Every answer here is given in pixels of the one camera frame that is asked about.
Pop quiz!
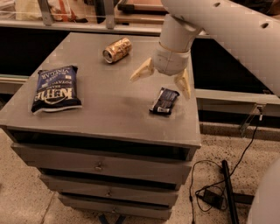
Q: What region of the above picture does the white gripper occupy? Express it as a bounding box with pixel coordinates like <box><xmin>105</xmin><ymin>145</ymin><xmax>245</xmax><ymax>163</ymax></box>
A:
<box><xmin>129</xmin><ymin>44</ymin><xmax>191</xmax><ymax>99</ymax></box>

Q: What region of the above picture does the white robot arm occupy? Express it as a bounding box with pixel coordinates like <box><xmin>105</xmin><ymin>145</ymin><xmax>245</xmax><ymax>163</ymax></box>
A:
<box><xmin>130</xmin><ymin>0</ymin><xmax>280</xmax><ymax>95</ymax></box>

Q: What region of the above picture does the blue rxbar blueberry bar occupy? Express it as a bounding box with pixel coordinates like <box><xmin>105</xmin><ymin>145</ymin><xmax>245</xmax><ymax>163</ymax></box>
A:
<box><xmin>150</xmin><ymin>87</ymin><xmax>179</xmax><ymax>116</ymax></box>

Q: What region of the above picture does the gold soda can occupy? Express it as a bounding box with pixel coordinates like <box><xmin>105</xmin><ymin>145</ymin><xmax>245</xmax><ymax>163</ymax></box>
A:
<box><xmin>102</xmin><ymin>38</ymin><xmax>132</xmax><ymax>64</ymax></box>

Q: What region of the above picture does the grey drawer cabinet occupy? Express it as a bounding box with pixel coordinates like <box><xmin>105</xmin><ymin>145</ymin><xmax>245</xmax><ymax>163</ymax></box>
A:
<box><xmin>1</xmin><ymin>33</ymin><xmax>201</xmax><ymax>220</ymax></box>

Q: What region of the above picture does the blue kettle chips bag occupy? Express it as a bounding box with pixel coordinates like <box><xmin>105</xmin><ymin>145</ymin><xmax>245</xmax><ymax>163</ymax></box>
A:
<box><xmin>31</xmin><ymin>66</ymin><xmax>82</xmax><ymax>115</ymax></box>

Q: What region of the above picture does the metal railing with brackets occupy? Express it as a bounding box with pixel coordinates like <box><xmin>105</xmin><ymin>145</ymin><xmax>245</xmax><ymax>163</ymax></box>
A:
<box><xmin>0</xmin><ymin>0</ymin><xmax>164</xmax><ymax>36</ymax></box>

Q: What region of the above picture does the black power adapter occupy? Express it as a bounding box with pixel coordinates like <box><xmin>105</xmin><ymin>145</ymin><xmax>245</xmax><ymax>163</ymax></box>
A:
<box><xmin>203</xmin><ymin>190</ymin><xmax>223</xmax><ymax>209</ymax></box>

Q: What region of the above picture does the black cable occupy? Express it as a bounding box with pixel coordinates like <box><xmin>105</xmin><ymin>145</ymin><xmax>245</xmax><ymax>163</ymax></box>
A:
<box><xmin>188</xmin><ymin>113</ymin><xmax>263</xmax><ymax>224</ymax></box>

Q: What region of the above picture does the black metal floor frame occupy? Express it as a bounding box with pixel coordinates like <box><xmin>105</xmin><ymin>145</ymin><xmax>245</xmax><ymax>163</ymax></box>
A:
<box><xmin>221</xmin><ymin>160</ymin><xmax>254</xmax><ymax>224</ymax></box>

